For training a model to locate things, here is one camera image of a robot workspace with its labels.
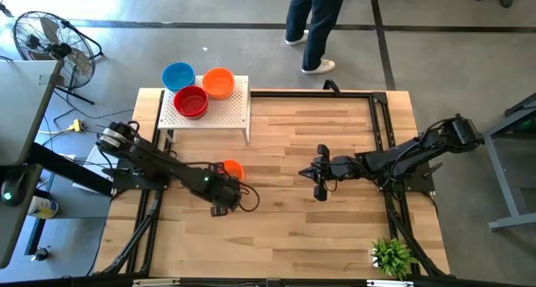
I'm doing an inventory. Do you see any black aluminium table frame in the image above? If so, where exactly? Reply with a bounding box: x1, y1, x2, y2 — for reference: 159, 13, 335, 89
100, 90, 451, 278

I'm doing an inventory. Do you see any small green potted plant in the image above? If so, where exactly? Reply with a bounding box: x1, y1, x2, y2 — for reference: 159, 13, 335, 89
371, 238, 420, 281

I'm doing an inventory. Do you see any black gantry base bar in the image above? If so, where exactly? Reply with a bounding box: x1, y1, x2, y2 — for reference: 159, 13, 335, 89
0, 274, 536, 287

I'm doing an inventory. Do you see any white floor box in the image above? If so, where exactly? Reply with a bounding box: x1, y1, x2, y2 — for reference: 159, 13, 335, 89
73, 144, 122, 194

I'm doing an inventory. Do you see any silver metal bracket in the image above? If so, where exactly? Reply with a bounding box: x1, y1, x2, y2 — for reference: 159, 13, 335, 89
132, 278, 181, 287
366, 279, 415, 287

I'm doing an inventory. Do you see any black caster wheel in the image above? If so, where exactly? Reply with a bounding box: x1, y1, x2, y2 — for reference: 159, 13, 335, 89
32, 245, 52, 262

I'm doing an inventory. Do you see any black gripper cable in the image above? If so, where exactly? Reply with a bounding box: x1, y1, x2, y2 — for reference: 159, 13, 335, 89
236, 181, 261, 213

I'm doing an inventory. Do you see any grey desk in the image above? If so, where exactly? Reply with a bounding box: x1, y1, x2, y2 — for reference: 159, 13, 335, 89
0, 163, 44, 269

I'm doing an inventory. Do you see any blue-grey metal table frame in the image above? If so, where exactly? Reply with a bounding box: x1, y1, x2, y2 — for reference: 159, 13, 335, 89
462, 93, 536, 230

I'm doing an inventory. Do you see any black table clamp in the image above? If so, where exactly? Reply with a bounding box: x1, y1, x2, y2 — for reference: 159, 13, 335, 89
322, 78, 343, 94

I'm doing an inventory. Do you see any white perforated metal shelf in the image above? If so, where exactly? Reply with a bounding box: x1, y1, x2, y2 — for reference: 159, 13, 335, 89
157, 74, 252, 146

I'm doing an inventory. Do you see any white and yellow canister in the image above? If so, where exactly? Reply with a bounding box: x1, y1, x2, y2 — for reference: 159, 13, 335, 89
27, 196, 59, 220

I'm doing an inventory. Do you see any black desk support beam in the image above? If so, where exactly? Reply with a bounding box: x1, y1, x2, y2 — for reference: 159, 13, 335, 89
27, 142, 116, 196

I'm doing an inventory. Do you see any orange plastic mini bowl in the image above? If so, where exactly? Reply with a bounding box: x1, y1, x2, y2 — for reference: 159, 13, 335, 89
202, 66, 235, 100
221, 159, 245, 182

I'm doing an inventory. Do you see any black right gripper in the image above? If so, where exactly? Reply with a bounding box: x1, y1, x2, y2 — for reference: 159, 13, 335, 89
299, 143, 362, 202

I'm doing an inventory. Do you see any black floor fan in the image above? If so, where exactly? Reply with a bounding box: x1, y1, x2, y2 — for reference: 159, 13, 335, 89
11, 10, 105, 106

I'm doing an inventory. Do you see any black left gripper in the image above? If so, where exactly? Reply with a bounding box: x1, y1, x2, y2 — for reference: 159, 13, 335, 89
196, 162, 243, 211

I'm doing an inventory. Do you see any grey flat panel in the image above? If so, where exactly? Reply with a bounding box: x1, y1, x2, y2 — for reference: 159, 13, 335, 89
0, 59, 64, 166

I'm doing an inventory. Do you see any blue plastic mini bowl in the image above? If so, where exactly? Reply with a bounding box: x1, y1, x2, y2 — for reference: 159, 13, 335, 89
161, 61, 197, 92

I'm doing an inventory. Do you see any red plastic mini bowl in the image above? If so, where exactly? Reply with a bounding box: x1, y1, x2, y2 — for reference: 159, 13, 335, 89
173, 85, 209, 120

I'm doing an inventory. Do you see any black floor cable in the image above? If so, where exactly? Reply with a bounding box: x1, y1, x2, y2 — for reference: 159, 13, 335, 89
41, 88, 135, 148

